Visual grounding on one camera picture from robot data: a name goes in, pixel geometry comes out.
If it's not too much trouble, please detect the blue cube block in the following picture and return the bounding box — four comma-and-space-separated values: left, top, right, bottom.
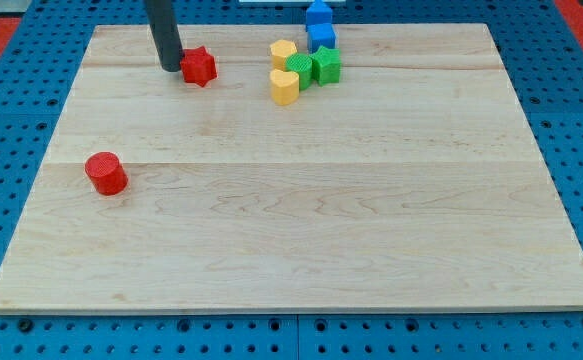
307, 23, 336, 53

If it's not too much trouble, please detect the blue triangle block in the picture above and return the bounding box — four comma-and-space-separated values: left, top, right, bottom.
305, 0, 333, 29

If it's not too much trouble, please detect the yellow heart block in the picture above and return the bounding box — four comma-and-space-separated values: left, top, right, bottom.
269, 69, 300, 106

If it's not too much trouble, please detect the yellow hexagon block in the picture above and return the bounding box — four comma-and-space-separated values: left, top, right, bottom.
269, 39, 297, 71

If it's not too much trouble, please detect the green star block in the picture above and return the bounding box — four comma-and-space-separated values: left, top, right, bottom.
310, 46, 341, 86

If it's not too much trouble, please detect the green cylinder block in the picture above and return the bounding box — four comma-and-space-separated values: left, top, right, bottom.
285, 53, 313, 91

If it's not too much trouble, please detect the red cylinder block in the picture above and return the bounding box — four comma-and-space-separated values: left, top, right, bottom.
84, 152, 128, 196

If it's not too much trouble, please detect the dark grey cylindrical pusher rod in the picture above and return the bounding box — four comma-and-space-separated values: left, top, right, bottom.
144, 0, 182, 72

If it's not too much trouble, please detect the red star block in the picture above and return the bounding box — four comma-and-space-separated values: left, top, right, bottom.
180, 46, 217, 87

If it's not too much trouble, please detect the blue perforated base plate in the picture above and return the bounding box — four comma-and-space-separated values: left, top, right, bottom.
0, 1, 583, 359

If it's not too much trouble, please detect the light wooden board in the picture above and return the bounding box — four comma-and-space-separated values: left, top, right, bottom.
0, 23, 583, 315

